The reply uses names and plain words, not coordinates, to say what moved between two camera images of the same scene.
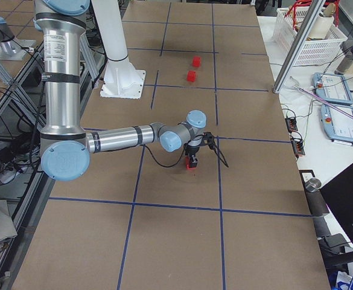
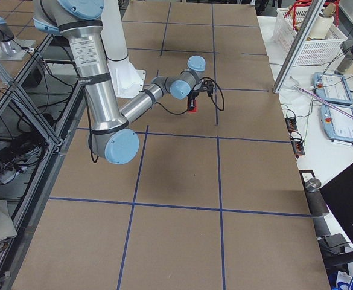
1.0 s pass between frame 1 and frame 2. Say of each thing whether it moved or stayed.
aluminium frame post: stayed
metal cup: stayed
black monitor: stayed
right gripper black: moved
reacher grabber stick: stayed
